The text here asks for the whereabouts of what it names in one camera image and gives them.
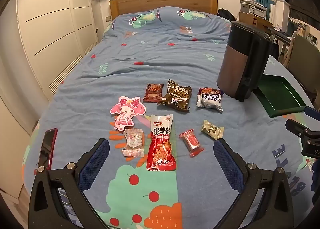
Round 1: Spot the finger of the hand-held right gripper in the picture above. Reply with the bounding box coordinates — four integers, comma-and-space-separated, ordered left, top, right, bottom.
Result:
286, 118, 320, 140
304, 106, 320, 120

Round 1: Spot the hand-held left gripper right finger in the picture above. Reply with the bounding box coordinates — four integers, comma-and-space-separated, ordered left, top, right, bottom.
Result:
213, 139, 295, 229

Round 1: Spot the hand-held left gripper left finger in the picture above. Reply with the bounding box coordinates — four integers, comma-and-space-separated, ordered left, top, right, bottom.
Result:
28, 138, 110, 229

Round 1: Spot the green tray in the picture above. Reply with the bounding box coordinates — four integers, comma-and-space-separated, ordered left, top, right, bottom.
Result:
255, 74, 307, 118

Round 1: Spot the small beige snack packet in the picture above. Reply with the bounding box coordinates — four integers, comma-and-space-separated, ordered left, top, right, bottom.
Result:
201, 120, 225, 140

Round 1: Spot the small red candy packet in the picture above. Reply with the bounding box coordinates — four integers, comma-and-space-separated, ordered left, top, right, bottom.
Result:
179, 129, 204, 158

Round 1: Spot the small clear pink-striped packet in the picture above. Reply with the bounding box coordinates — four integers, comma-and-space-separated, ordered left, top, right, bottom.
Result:
122, 129, 145, 157

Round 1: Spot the pink cartoon character packet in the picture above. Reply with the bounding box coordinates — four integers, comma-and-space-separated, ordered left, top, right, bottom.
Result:
110, 96, 146, 130

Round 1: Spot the white snack packet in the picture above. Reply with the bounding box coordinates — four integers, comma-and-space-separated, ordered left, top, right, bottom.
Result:
196, 87, 224, 113

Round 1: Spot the long red snack packet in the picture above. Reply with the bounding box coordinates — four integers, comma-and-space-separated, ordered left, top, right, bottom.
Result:
146, 114, 177, 171

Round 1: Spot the brown snack packet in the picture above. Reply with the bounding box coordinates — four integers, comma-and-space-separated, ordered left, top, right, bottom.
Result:
157, 79, 192, 114

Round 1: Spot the dark red snack packet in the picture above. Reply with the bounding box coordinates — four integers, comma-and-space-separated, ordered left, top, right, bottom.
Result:
143, 83, 164, 103

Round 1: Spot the red phone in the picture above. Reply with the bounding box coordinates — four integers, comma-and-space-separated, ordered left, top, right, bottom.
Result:
37, 128, 58, 170

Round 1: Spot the grey chair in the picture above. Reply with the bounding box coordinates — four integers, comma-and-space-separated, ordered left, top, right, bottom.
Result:
287, 35, 320, 99

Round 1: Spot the beige scarf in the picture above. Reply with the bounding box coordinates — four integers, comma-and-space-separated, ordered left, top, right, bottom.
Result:
283, 38, 295, 66

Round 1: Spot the navy bag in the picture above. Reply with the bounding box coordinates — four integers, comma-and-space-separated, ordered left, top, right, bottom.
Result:
271, 37, 280, 60

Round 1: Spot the black brown suitcase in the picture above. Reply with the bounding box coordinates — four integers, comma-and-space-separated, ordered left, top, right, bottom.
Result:
216, 21, 272, 102

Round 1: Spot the wooden cabinet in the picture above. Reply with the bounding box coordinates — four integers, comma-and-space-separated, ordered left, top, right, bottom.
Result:
239, 12, 273, 28

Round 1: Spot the white printer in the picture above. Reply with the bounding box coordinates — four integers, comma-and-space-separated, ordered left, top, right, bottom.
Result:
240, 0, 267, 18

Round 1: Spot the blue printed bed quilt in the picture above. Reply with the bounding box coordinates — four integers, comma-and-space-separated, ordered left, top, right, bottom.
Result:
21, 6, 320, 229

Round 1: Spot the black backpack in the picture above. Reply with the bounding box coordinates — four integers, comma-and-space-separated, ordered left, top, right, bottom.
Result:
217, 8, 235, 22

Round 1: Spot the white wardrobe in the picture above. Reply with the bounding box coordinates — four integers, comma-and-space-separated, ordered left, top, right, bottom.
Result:
0, 0, 105, 202

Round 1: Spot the wooden headboard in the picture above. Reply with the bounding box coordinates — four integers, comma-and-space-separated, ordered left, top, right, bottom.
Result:
109, 0, 218, 20

